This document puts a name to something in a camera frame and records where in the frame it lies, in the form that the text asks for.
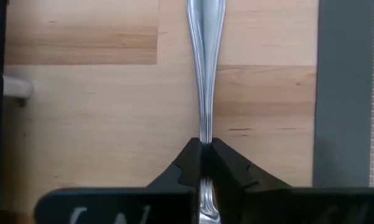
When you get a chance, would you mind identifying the grey silicone mat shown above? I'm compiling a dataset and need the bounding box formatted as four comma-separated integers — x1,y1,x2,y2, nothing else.
312,0,374,189

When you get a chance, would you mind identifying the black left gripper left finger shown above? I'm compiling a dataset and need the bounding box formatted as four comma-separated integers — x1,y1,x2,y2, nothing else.
33,137,203,224

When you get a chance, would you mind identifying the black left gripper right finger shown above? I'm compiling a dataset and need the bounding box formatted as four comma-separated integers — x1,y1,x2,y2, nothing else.
210,137,374,224

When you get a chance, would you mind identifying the white base peg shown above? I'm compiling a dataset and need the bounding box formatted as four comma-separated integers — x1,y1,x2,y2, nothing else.
2,74,35,100

